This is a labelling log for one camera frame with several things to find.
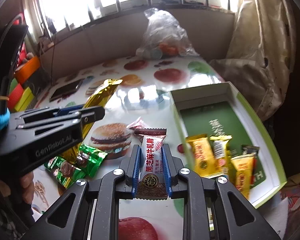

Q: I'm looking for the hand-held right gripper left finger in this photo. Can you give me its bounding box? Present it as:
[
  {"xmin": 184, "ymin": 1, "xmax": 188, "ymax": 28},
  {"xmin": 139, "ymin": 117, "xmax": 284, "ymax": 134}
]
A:
[{"xmin": 20, "ymin": 145, "xmax": 142, "ymax": 240}]

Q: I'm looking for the yellow snack packet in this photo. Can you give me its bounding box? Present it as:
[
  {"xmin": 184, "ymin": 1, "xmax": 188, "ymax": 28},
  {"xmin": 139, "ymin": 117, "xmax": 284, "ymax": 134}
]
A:
[
  {"xmin": 185, "ymin": 134, "xmax": 219, "ymax": 179},
  {"xmin": 230, "ymin": 154, "xmax": 255, "ymax": 199},
  {"xmin": 209, "ymin": 135, "xmax": 233, "ymax": 173}
]

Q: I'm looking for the green cardboard gift box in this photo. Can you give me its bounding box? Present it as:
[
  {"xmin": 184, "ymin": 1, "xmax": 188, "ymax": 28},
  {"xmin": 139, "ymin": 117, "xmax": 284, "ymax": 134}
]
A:
[{"xmin": 169, "ymin": 81, "xmax": 288, "ymax": 209}]

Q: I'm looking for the long gold snack packet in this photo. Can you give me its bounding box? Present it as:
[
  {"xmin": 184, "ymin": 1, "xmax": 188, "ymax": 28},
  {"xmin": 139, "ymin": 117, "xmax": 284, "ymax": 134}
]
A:
[{"xmin": 64, "ymin": 79, "xmax": 123, "ymax": 158}]

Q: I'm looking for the black cable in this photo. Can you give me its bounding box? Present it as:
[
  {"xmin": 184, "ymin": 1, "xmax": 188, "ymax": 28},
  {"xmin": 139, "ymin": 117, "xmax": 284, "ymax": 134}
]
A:
[{"xmin": 39, "ymin": 25, "xmax": 58, "ymax": 85}]

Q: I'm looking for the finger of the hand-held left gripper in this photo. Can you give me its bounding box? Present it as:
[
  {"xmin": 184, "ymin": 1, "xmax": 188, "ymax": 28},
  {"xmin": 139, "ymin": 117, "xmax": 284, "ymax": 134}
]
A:
[
  {"xmin": 19, "ymin": 106, "xmax": 85, "ymax": 121},
  {"xmin": 16, "ymin": 106, "xmax": 106, "ymax": 130}
]

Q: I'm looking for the barred window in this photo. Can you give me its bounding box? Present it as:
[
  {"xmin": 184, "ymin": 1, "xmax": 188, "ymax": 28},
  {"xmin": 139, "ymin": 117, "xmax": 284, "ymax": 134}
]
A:
[{"xmin": 22, "ymin": 0, "xmax": 240, "ymax": 34}]

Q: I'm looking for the heap of colourful clothes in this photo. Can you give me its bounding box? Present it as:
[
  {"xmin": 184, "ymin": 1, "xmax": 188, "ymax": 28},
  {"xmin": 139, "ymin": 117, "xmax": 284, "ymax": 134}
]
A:
[{"xmin": 262, "ymin": 175, "xmax": 300, "ymax": 240}]

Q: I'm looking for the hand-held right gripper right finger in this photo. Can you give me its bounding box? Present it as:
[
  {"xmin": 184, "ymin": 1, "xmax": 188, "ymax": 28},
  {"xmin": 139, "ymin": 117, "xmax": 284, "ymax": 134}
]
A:
[{"xmin": 162, "ymin": 144, "xmax": 282, "ymax": 240}]

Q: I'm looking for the yellow-green storage box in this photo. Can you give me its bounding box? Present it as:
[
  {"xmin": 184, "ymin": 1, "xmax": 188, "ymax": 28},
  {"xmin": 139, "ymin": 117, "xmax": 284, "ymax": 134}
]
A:
[{"xmin": 15, "ymin": 87, "xmax": 34, "ymax": 112}]

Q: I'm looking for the person's left hand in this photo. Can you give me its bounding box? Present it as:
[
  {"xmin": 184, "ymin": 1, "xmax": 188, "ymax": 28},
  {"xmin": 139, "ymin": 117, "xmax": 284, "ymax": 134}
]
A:
[{"xmin": 19, "ymin": 171, "xmax": 35, "ymax": 204}]

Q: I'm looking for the cream patterned curtain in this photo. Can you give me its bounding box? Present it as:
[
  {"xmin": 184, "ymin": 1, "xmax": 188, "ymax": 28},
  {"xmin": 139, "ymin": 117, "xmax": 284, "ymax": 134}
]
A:
[{"xmin": 209, "ymin": 0, "xmax": 297, "ymax": 122}]

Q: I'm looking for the orange storage box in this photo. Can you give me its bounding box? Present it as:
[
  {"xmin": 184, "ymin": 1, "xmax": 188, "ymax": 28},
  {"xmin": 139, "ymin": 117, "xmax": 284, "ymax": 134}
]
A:
[{"xmin": 14, "ymin": 56, "xmax": 42, "ymax": 84}]

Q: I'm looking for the green chocolate snack packet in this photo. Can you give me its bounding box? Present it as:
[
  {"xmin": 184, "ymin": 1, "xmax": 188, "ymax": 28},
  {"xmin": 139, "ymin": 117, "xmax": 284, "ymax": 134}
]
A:
[
  {"xmin": 76, "ymin": 144, "xmax": 108, "ymax": 179},
  {"xmin": 44, "ymin": 156, "xmax": 87, "ymax": 189}
]

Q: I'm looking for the clear plastic bag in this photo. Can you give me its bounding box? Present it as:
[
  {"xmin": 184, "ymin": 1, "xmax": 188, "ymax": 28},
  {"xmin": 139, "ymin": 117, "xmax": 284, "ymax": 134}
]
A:
[{"xmin": 136, "ymin": 7, "xmax": 199, "ymax": 59}]

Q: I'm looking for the black smartphone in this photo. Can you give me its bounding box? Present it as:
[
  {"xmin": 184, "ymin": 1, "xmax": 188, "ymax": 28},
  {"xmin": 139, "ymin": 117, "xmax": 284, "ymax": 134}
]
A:
[{"xmin": 49, "ymin": 78, "xmax": 85, "ymax": 102}]

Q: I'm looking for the red printed bag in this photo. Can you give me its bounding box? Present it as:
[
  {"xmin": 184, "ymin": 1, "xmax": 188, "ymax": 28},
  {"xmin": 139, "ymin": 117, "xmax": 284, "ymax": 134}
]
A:
[{"xmin": 15, "ymin": 14, "xmax": 28, "ymax": 67}]

